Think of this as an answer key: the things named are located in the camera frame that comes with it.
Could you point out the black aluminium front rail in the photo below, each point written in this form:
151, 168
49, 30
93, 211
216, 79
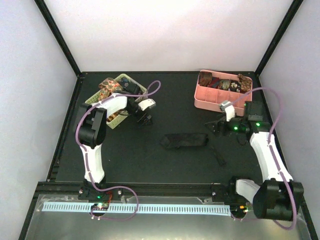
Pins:
141, 189

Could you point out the rolled red tie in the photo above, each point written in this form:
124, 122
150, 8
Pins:
215, 82

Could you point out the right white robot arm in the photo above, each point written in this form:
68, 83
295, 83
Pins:
279, 196

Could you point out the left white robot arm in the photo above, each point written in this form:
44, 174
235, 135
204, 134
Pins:
91, 126

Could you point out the black frame post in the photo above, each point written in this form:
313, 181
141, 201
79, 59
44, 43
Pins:
49, 19
285, 23

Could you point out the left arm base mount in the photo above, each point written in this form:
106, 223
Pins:
90, 194

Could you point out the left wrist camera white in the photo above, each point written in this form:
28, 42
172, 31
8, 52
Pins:
146, 104

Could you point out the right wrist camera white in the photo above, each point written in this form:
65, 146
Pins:
229, 110

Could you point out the rolled dark floral tie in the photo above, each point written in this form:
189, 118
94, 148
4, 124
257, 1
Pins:
235, 86

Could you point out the right black frame post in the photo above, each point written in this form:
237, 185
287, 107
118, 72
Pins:
285, 23

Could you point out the pink divided organizer box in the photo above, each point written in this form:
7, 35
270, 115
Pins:
210, 98

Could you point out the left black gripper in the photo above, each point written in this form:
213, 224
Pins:
144, 123

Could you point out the floral orange necktie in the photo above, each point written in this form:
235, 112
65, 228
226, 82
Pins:
107, 87

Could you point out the rolled brown dotted tie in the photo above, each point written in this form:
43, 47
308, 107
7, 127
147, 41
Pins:
245, 83

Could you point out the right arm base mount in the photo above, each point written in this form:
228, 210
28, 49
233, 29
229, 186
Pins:
226, 194

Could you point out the black necktie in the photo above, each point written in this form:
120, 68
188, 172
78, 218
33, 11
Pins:
197, 145

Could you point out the light blue cable duct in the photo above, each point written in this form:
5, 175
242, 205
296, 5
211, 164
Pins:
141, 208

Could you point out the green plastic basket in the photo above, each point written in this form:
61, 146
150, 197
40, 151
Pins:
123, 114

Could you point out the navy patterned necktie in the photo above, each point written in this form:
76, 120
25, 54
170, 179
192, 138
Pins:
125, 82

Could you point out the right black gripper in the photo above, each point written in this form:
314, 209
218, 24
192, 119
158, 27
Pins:
217, 127

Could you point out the rolled olive tie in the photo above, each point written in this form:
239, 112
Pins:
224, 84

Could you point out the left black frame post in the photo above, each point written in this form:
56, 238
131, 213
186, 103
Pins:
49, 19

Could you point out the yellow necktie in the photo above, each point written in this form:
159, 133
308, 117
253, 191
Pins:
112, 117

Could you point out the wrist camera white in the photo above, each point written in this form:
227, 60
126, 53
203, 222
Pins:
229, 110
146, 104

